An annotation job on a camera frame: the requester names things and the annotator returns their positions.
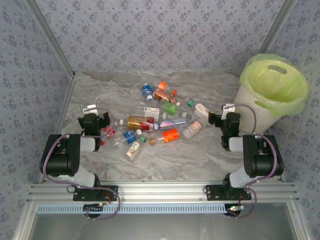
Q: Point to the clear bottle red label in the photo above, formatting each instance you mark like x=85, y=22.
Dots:
x=109, y=130

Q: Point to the white bottle red print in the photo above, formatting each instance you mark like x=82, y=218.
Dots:
x=202, y=110

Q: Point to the beige translucent bottle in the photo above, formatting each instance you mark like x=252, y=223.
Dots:
x=191, y=130

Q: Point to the clear bottle green cap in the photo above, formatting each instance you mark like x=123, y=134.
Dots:
x=191, y=102

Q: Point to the large blue label bottle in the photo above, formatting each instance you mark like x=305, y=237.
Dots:
x=129, y=137

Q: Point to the clear bottle white cap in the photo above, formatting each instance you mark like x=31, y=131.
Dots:
x=184, y=114

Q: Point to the gold red label bottle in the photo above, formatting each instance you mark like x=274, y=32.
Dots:
x=138, y=123

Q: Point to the white bottle green cap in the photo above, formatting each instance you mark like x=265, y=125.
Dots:
x=133, y=150

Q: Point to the green label bottle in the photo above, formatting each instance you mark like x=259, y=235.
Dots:
x=170, y=108

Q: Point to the clear bottle white label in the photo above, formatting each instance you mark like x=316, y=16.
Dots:
x=152, y=111

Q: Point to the orange label brown cap bottle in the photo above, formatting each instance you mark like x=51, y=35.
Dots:
x=170, y=135

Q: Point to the small blue label bottle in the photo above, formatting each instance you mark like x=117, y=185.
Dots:
x=146, y=89

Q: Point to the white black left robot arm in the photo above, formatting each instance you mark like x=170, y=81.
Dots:
x=60, y=160

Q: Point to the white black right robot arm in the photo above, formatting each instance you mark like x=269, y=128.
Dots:
x=262, y=160

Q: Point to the white plastic bin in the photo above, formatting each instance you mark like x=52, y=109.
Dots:
x=250, y=117

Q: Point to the small black circuit board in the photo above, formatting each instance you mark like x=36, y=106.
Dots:
x=233, y=208
x=91, y=207

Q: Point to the grey metal shelf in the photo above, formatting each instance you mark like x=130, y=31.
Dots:
x=160, y=227

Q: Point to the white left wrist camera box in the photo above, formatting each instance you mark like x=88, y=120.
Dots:
x=90, y=109

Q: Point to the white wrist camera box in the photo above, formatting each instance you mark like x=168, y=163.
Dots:
x=228, y=107
x=90, y=109

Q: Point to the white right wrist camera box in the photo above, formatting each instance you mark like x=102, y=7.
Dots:
x=228, y=107

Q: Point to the aluminium table side rail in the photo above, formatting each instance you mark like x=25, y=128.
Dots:
x=65, y=107

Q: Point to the thin aluminium table edge rail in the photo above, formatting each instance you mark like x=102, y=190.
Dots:
x=112, y=72

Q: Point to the wide aluminium frame rail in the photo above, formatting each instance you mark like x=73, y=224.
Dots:
x=160, y=191

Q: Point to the aluminium frame post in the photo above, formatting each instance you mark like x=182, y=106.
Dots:
x=52, y=37
x=278, y=25

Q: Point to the aluminium shelf frame rail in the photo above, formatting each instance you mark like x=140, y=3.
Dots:
x=300, y=225
x=22, y=232

